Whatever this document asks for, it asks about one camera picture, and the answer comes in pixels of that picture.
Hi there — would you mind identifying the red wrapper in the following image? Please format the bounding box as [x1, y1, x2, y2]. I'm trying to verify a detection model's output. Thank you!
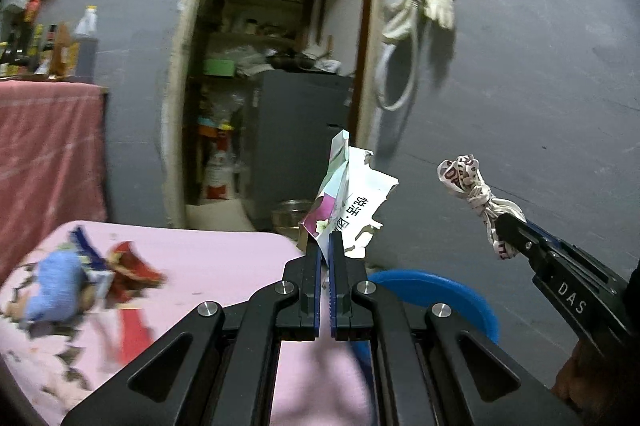
[106, 241, 167, 303]

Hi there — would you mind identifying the wooden door frame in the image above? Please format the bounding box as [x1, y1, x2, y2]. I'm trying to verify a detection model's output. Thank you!
[160, 0, 397, 230]

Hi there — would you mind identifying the torn white paper packet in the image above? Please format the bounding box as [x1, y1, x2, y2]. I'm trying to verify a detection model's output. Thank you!
[298, 129, 399, 259]

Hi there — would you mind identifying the blue plastic basin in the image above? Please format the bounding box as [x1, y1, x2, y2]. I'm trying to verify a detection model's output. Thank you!
[350, 269, 500, 389]

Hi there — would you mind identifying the person's right hand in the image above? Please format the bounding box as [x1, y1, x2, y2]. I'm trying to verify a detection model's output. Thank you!
[552, 340, 627, 412]

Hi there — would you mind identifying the white and red sack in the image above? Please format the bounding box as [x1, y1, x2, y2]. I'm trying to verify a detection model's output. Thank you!
[202, 141, 236, 201]

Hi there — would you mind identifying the blue cloth wad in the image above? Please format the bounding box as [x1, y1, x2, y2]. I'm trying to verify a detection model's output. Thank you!
[24, 250, 85, 323]

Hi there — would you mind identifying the pink cloth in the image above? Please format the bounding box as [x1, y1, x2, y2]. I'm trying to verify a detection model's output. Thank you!
[0, 220, 373, 426]

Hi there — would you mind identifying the plastic bottle with dark liquid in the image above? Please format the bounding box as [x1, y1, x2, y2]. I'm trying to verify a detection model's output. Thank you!
[73, 5, 100, 83]

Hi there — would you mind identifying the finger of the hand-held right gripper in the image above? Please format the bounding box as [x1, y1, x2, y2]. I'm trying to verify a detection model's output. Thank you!
[492, 212, 550, 279]
[520, 219, 576, 257]

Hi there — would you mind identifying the grey metal cabinet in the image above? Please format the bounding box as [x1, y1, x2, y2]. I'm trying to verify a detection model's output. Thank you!
[249, 70, 354, 232]

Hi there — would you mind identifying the white hose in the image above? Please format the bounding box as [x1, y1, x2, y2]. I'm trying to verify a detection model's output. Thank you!
[375, 14, 424, 111]

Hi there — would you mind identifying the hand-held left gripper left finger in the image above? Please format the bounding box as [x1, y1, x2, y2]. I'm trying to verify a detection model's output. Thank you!
[60, 250, 323, 426]

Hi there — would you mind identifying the red towel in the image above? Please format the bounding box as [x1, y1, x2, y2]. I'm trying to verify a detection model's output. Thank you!
[0, 80, 109, 279]

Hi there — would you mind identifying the metal bucket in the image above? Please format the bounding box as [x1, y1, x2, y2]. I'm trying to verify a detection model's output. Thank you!
[272, 199, 315, 240]

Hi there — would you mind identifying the dark pot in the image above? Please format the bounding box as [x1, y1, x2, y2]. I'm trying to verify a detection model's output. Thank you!
[270, 50, 317, 72]

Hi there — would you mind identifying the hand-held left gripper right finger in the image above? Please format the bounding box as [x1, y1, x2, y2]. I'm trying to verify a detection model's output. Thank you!
[329, 239, 584, 426]

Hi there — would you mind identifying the wooden shelf unit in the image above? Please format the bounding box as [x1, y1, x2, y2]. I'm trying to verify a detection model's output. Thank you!
[214, 0, 322, 73]

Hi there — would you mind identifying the green box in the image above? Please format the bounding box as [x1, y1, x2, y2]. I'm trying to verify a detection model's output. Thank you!
[203, 59, 236, 78]

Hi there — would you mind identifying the knotted wrapper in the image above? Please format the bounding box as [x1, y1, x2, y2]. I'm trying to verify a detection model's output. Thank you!
[436, 155, 525, 261]

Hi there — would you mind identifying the blue and white packet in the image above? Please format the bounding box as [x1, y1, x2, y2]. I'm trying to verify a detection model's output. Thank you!
[69, 226, 117, 299]

